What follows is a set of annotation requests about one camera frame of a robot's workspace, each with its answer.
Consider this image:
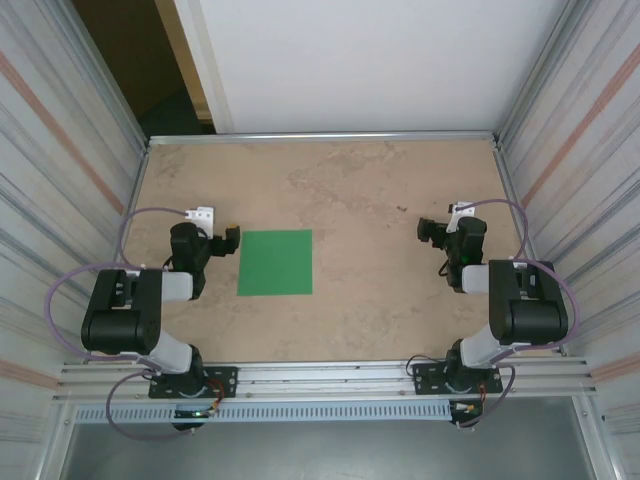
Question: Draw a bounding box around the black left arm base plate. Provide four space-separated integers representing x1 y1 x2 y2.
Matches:
148 366 239 400

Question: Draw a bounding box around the thin aluminium table edge rail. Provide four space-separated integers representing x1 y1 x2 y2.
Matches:
147 130 501 149

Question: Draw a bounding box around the green square paper sheet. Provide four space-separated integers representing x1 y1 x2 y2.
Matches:
235 229 314 297

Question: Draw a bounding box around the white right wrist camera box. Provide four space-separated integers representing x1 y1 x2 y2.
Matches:
447 201 474 235

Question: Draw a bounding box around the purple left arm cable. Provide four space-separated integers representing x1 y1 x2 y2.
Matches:
44 205 201 442

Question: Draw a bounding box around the beige door frame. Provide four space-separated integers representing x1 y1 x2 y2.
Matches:
153 0 219 135

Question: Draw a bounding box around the grey slotted cable duct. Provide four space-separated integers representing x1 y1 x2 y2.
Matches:
73 402 454 424

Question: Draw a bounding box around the wide aluminium mounting rail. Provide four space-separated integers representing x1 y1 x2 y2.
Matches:
52 357 599 404

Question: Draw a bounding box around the aluminium frame post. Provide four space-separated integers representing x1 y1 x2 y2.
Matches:
497 0 599 146
47 0 151 151

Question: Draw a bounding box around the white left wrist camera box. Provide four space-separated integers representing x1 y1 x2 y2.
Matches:
183 205 216 236

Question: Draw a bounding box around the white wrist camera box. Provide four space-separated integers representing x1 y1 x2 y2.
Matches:
447 201 474 235
183 205 216 236

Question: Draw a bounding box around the white door panel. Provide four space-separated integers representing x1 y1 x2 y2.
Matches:
172 0 574 136

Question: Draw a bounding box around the grey metal lower shelf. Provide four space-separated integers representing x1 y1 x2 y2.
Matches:
58 399 599 480

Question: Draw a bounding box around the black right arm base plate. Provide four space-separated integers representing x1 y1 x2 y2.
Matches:
412 360 503 396

